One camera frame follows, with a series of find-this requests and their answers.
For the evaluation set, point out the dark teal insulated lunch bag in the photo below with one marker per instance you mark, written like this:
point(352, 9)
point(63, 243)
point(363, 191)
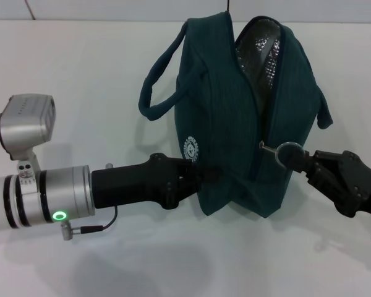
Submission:
point(222, 123)

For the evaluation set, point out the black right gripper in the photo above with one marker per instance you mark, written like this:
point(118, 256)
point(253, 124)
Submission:
point(361, 182)

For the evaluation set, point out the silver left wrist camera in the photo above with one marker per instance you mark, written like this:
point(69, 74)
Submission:
point(24, 120)

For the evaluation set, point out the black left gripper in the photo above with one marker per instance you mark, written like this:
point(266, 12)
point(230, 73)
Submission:
point(126, 187)

